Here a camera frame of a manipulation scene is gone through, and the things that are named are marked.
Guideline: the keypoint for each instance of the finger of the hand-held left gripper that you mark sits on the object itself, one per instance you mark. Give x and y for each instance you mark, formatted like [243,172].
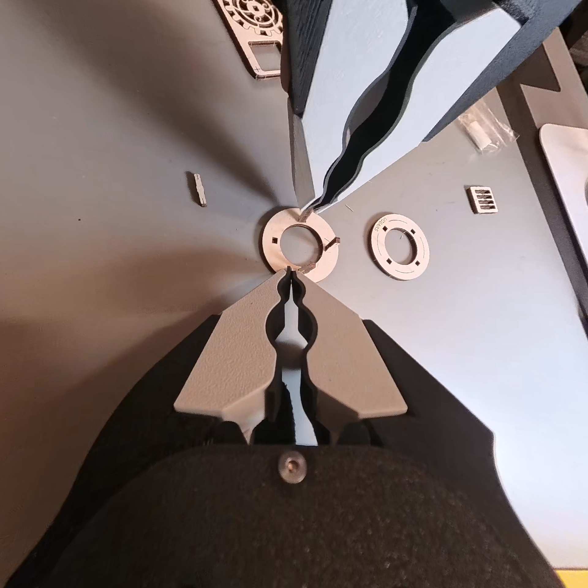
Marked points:
[349,59]
[459,69]

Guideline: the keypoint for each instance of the clear plastic bag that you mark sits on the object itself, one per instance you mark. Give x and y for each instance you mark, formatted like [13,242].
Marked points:
[487,128]

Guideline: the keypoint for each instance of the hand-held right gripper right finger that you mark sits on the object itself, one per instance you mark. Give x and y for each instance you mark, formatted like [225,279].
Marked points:
[358,367]

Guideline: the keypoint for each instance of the white rounded board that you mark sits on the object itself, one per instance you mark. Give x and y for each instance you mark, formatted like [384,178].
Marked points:
[569,160]

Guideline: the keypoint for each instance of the wooden puzzle part sheet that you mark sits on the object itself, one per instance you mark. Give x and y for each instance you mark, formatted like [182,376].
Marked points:
[271,55]

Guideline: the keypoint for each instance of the small slotted wooden frame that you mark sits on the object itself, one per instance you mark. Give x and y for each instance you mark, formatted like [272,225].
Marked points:
[471,200]

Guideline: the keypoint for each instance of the grey desk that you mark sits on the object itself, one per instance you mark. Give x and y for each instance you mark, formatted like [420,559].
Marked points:
[115,138]

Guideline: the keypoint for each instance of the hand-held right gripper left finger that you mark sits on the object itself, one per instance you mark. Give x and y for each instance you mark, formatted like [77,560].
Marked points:
[225,367]

